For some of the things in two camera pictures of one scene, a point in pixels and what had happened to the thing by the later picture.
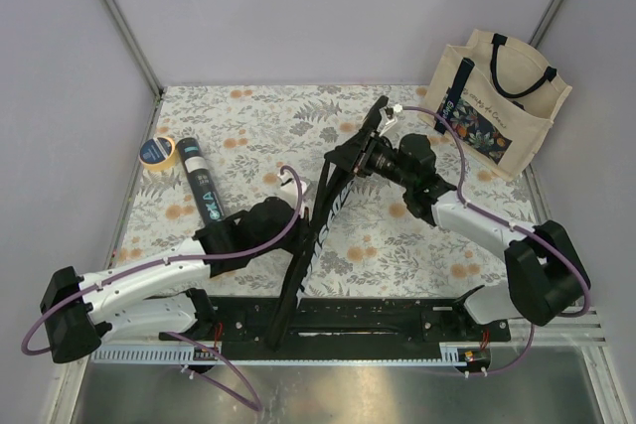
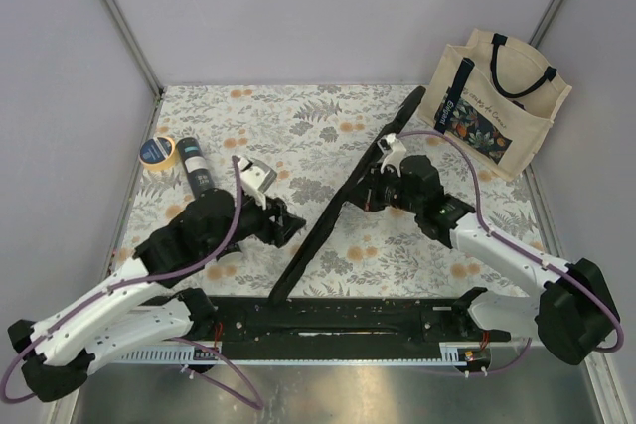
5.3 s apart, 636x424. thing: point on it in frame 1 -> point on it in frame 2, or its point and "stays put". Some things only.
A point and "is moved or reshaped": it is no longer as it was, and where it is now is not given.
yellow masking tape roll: x=157 y=154 stays put
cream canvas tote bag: x=501 y=98 stays put
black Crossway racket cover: x=327 y=200 is moved or reshaped
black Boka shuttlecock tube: x=204 y=189 stays put
